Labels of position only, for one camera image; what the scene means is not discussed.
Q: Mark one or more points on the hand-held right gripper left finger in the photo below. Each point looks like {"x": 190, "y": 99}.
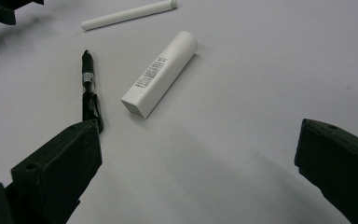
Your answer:
{"x": 59, "y": 168}

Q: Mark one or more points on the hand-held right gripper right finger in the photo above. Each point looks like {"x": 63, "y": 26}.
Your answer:
{"x": 338, "y": 168}

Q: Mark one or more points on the black pen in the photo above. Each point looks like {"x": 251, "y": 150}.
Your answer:
{"x": 87, "y": 65}

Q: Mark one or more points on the white pen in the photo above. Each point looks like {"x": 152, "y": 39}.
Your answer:
{"x": 127, "y": 14}

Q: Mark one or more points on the white squared tube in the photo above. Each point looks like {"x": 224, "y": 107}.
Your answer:
{"x": 161, "y": 74}

